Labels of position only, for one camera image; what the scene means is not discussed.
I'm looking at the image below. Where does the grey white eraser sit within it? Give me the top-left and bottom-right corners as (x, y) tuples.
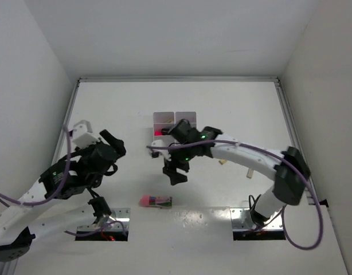
(247, 168), (254, 179)

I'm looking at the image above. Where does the purple cable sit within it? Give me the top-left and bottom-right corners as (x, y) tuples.
(146, 139), (323, 250)
(0, 123), (128, 237)

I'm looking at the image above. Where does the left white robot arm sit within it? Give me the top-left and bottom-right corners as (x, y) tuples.
(0, 129), (126, 262)

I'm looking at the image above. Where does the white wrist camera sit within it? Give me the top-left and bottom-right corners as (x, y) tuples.
(71, 120), (100, 149)
(149, 139), (171, 161)

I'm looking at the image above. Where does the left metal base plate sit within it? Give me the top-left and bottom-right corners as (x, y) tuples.
(77, 208), (131, 233)

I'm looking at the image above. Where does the right white compartment organizer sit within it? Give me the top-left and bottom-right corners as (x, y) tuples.
(174, 111), (197, 128)

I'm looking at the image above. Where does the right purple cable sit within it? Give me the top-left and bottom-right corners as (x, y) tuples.
(146, 139), (323, 250)

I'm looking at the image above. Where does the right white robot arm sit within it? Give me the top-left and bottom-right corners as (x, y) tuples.
(163, 119), (311, 227)

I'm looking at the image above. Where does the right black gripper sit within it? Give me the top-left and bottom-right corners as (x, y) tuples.
(162, 142), (195, 185)

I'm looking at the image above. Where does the left white compartment organizer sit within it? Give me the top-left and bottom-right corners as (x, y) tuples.
(152, 112), (175, 146)

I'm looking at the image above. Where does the white compartment organizer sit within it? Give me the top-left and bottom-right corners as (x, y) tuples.
(174, 111), (197, 128)
(152, 112), (175, 146)

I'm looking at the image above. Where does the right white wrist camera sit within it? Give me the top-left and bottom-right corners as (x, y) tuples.
(149, 139), (171, 161)

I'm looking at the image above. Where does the pink lid clip jar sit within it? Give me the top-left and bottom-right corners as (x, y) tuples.
(139, 195), (173, 208)

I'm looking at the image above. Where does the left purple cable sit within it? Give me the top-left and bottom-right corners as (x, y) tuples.
(0, 123), (128, 237)

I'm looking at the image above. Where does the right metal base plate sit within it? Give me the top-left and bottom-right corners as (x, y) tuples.
(230, 208), (283, 232)

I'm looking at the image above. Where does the metal base plate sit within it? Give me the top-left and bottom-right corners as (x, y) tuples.
(230, 208), (283, 232)
(77, 208), (131, 233)

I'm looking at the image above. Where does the green cap black highlighter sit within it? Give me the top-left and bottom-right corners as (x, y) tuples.
(161, 128), (170, 135)

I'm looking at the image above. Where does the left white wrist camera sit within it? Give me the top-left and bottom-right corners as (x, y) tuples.
(71, 120), (100, 149)

